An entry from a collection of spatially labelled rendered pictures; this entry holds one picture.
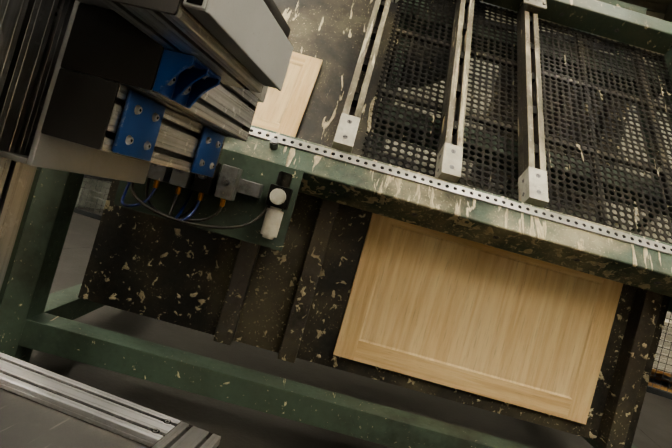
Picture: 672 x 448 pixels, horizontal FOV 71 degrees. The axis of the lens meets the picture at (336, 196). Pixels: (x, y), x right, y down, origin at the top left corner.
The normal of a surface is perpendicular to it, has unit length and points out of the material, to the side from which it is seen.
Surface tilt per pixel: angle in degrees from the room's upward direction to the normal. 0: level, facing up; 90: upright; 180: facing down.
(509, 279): 90
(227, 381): 90
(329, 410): 90
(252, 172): 90
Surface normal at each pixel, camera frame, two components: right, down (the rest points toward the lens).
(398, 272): 0.02, -0.02
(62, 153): 0.95, 0.26
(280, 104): 0.17, -0.55
